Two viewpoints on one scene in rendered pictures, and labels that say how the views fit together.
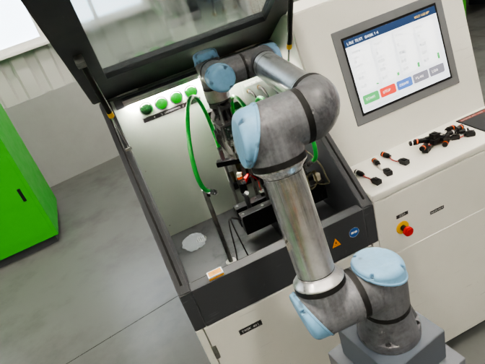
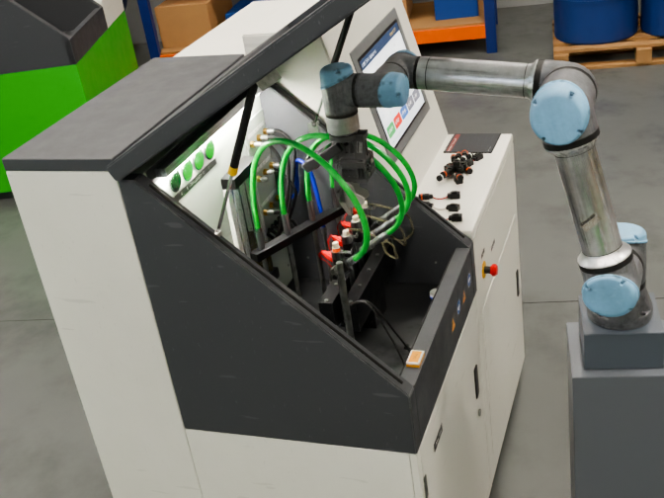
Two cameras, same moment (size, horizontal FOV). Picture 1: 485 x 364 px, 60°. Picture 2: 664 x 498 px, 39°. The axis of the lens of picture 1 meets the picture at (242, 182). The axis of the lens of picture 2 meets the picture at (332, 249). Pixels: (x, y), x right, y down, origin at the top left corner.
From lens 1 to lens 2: 172 cm
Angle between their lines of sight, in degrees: 48
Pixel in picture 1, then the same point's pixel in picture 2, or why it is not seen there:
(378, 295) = (642, 253)
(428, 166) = (482, 192)
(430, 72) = (413, 98)
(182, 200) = not seen: hidden behind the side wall
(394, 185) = (476, 215)
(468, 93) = (437, 121)
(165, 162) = not seen: hidden behind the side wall
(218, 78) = (402, 88)
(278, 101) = (574, 75)
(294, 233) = (603, 202)
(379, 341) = (638, 311)
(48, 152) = not seen: outside the picture
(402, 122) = (413, 158)
